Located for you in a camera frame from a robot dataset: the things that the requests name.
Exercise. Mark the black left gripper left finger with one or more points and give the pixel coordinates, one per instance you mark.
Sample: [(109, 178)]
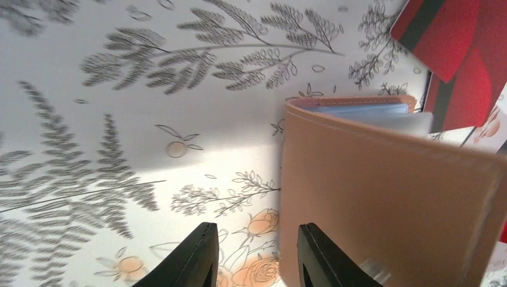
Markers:
[(193, 263)]

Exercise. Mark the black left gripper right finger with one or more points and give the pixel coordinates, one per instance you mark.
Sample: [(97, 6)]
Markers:
[(323, 264)]

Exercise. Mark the red card pair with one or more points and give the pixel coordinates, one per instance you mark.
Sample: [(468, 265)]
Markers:
[(463, 44)]

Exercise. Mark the tan leather card holder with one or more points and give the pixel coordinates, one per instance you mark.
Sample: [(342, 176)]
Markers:
[(407, 210)]

